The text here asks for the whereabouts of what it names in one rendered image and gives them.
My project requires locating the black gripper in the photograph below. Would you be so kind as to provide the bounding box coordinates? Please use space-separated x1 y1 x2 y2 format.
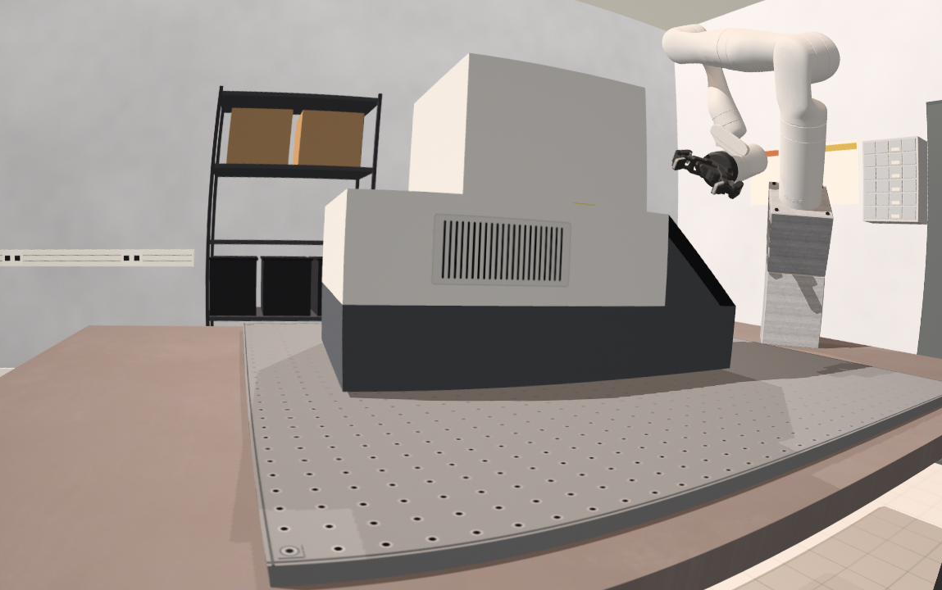
672 149 744 199

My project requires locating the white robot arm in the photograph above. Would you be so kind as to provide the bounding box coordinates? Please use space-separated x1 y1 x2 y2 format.
662 25 840 211

